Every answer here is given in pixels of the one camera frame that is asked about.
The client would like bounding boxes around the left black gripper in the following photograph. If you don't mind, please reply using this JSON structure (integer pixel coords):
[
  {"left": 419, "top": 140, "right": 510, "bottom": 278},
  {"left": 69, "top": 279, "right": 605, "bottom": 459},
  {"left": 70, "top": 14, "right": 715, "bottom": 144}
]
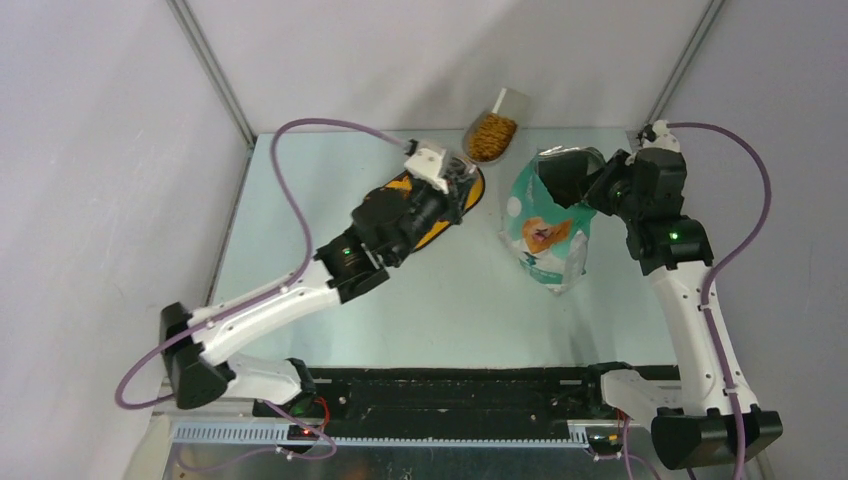
[{"left": 387, "top": 167, "right": 477, "bottom": 264}]

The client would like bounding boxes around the metal food scoop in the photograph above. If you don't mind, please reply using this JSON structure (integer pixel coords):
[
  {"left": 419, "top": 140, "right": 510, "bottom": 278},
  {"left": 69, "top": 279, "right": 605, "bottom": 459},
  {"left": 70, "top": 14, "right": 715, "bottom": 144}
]
[{"left": 462, "top": 87, "right": 532, "bottom": 164}]

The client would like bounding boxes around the green pet food bag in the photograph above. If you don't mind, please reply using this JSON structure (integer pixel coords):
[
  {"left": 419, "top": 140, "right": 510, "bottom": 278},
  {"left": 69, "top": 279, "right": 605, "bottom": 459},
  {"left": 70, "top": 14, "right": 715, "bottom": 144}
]
[{"left": 500, "top": 146, "right": 605, "bottom": 295}]

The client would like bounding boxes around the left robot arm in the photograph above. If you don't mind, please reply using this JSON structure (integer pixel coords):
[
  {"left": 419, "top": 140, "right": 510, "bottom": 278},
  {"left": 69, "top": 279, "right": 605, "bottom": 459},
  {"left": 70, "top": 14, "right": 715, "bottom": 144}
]
[{"left": 160, "top": 158, "right": 485, "bottom": 417}]

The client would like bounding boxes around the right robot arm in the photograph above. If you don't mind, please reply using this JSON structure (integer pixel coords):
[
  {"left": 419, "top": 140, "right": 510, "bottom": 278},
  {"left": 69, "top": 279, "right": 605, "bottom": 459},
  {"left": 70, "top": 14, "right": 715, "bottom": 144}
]
[{"left": 581, "top": 147, "right": 783, "bottom": 472}]

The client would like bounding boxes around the brown pet food kibble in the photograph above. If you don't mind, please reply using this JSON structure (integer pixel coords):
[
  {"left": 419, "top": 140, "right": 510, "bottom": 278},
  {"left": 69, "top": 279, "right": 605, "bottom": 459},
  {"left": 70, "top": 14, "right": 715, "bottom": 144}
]
[{"left": 468, "top": 113, "right": 517, "bottom": 162}]

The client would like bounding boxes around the yellow double bowl feeder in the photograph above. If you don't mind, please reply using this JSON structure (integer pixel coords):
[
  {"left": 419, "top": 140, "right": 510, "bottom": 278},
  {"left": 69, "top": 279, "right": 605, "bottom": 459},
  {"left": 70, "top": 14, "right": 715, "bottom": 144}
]
[{"left": 382, "top": 168, "right": 486, "bottom": 252}]

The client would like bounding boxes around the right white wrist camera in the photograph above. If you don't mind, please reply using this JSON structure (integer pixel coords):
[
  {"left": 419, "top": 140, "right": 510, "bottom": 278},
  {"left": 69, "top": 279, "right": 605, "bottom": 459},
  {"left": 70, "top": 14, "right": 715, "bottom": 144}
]
[{"left": 637, "top": 120, "right": 681, "bottom": 153}]

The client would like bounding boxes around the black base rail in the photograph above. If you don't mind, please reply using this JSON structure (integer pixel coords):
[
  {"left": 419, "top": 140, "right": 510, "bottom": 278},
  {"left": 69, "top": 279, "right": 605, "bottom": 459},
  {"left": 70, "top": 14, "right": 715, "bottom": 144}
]
[{"left": 281, "top": 367, "right": 618, "bottom": 441}]

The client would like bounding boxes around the grey slotted cable duct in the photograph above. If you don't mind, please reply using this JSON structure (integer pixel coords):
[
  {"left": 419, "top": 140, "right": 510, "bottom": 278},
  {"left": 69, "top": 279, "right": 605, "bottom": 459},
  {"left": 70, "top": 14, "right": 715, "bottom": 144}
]
[{"left": 173, "top": 422, "right": 591, "bottom": 446}]

